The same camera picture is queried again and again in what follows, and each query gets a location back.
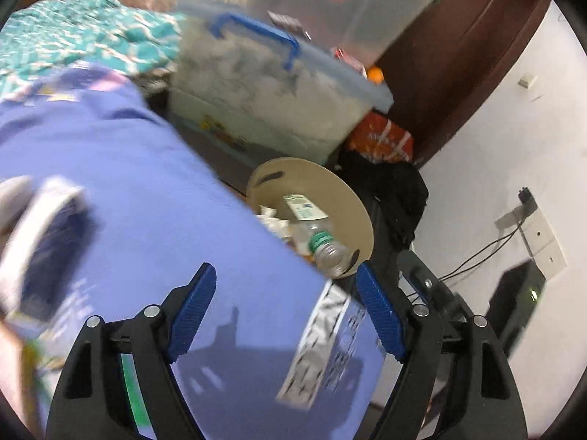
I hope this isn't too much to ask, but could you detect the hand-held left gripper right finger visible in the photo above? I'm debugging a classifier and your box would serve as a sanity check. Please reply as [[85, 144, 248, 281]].
[[357, 263, 529, 440]]

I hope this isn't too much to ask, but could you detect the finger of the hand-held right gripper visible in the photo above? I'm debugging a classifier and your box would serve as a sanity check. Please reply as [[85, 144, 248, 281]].
[[397, 250, 468, 326]]

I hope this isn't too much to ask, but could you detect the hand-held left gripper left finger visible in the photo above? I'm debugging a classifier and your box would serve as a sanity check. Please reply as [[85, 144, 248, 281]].
[[46, 263, 217, 440]]

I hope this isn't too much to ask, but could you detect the clear plastic bottle green label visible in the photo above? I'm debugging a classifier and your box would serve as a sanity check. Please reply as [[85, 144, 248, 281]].
[[293, 220, 351, 278]]

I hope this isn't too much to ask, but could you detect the beige waste bin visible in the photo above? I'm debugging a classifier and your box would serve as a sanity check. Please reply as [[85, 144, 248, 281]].
[[245, 157, 374, 280]]

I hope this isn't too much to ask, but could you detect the white tissue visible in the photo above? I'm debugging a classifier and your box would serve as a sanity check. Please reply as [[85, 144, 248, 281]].
[[254, 204, 294, 243]]

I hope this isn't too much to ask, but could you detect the white and green carton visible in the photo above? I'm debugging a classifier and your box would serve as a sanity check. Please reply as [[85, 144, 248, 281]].
[[282, 194, 330, 221]]

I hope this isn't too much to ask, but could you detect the white and dark blue packet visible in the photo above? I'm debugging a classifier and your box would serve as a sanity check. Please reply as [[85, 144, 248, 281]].
[[0, 176, 99, 326]]

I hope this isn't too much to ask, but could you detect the black duffel bag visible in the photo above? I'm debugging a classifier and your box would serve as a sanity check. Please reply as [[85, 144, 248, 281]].
[[337, 149, 429, 285]]

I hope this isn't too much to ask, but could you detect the purple t-shirt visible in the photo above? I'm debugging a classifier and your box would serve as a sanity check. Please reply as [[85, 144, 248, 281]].
[[0, 62, 388, 440]]

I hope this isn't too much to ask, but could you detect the orange shopping bag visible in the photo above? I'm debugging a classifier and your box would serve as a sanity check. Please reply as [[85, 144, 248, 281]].
[[346, 112, 416, 166]]

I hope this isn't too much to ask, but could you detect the brown wooden door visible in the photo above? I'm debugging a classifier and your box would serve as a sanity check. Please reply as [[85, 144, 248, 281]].
[[367, 0, 551, 168]]

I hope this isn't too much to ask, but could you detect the red snack packet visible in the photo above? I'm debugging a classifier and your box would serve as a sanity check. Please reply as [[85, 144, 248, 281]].
[[332, 47, 368, 74]]

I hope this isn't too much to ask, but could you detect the clear storage box teal lid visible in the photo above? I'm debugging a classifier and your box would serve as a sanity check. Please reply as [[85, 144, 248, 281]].
[[250, 0, 459, 72]]

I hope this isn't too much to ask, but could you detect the teal patterned blanket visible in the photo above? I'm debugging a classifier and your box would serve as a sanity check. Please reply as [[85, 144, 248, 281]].
[[0, 0, 184, 102]]

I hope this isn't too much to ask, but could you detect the black power cable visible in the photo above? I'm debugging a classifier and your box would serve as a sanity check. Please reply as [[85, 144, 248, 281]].
[[435, 220, 524, 282]]

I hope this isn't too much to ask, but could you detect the white wall socket plate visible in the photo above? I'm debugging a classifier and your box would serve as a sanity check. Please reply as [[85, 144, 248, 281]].
[[494, 206, 568, 280]]

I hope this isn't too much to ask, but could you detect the clear storage box blue handle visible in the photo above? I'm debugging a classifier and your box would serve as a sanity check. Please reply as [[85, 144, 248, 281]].
[[167, 0, 395, 170]]

